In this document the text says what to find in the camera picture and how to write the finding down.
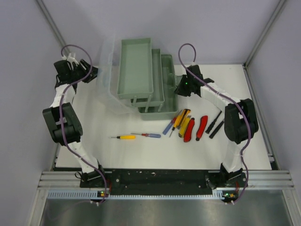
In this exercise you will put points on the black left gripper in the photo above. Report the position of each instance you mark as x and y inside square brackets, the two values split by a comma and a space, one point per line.
[92, 75]

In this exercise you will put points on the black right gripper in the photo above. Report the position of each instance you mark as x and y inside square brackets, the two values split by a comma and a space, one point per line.
[180, 91]

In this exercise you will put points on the green translucent tool box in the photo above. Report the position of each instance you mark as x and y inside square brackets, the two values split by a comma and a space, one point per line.
[133, 76]

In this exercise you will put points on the black hammer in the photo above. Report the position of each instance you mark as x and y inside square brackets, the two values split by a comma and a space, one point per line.
[216, 129]
[212, 123]

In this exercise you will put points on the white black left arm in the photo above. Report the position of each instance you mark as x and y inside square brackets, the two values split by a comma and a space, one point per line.
[61, 119]

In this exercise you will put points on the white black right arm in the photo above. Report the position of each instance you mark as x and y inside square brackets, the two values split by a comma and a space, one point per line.
[169, 137]

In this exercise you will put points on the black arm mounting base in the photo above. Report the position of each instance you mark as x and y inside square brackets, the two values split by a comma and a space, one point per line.
[165, 181]

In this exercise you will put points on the yellow black utility knife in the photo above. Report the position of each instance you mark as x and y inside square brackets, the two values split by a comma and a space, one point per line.
[182, 118]

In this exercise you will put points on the red utility knife right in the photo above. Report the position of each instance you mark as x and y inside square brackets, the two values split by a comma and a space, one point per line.
[202, 127]

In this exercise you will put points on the red utility knife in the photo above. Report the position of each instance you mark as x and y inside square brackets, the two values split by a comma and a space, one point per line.
[188, 132]
[202, 127]

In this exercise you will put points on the red utility knife left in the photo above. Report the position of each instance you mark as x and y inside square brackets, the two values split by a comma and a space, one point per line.
[188, 132]

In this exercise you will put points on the yellow handled screwdriver upper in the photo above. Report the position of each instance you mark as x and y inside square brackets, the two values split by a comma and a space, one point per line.
[175, 122]

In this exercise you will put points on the yellow handled screwdriver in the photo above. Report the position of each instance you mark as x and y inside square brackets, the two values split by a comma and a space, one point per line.
[175, 122]
[124, 137]

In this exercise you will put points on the blue handled screwdriver upper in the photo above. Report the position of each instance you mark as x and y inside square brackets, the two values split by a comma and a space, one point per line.
[168, 127]

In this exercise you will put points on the blue handled screwdriver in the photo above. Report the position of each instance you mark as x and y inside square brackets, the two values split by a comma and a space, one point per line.
[168, 127]
[152, 135]

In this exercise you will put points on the blue handled screwdriver lower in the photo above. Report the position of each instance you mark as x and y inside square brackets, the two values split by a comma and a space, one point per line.
[152, 135]

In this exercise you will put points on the yellow handled screwdriver lower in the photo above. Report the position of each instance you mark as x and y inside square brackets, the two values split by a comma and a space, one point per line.
[124, 137]

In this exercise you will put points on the aluminium frame post left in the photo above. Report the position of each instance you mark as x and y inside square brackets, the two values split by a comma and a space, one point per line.
[55, 31]

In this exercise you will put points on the aluminium frame post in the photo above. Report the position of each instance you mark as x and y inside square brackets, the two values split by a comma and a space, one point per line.
[55, 31]
[265, 32]

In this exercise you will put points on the aluminium front rail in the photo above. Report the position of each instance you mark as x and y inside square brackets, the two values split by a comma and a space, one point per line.
[255, 179]

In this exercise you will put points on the aluminium frame post right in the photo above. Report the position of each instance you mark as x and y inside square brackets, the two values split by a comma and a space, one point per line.
[265, 32]

